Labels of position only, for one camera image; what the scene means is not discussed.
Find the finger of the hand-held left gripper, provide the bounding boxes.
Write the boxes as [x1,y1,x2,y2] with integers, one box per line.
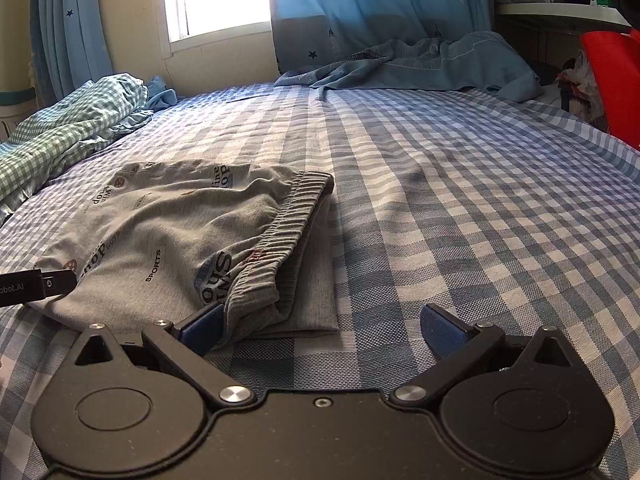
[42,269,79,298]

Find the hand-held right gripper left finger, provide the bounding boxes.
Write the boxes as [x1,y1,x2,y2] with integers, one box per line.
[74,304,255,409]

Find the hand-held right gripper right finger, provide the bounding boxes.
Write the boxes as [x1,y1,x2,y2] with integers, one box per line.
[389,303,577,409]

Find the grey printed pants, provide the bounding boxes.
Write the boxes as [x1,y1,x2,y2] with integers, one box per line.
[31,161,342,347]

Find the blue checkered bed sheet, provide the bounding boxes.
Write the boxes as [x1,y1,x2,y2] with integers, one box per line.
[0,80,640,480]

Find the green checked quilt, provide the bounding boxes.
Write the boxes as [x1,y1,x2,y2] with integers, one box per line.
[0,73,154,227]

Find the small blue cloth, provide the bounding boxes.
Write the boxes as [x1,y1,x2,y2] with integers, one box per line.
[144,75,179,111]

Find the blue star curtain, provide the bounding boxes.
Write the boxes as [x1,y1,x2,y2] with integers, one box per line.
[267,0,495,77]
[29,0,114,102]

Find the blue blanket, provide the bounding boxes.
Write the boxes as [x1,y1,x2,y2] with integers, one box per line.
[274,31,544,105]

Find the plastic bag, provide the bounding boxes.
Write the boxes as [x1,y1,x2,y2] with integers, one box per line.
[556,51,609,134]

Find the window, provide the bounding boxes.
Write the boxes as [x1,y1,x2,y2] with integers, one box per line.
[160,0,274,59]

